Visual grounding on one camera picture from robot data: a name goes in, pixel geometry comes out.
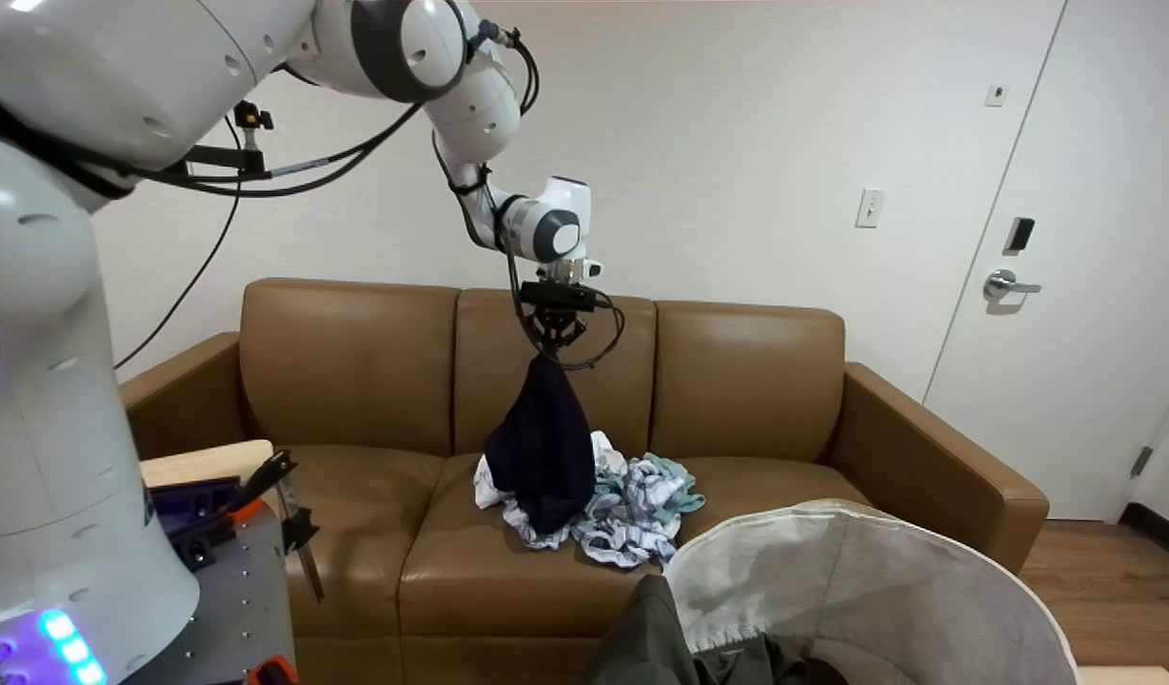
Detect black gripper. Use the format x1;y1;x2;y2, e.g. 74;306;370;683
514;276;608;354

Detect dark navy underwear garment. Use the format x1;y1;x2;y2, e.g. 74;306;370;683
482;354;592;532

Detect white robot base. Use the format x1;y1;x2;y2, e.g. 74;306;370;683
0;0;319;685

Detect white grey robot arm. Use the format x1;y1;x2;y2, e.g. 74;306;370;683
288;0;605;354

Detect brown leather sofa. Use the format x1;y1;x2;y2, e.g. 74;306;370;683
124;277;1047;685

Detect white mesh laundry bag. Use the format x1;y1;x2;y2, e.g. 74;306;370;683
665;500;1082;685

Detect white blue patterned clothes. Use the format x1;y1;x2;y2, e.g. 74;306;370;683
473;431;704;573

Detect olive green garment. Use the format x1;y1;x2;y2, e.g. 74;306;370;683
583;574;849;685

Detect white door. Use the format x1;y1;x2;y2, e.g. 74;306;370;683
926;0;1169;521

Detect white light switch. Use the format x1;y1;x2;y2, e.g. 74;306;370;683
855;188;886;230

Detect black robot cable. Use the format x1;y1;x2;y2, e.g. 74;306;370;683
111;14;630;373

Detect silver door handle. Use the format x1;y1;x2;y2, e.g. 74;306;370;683
982;272;1037;306

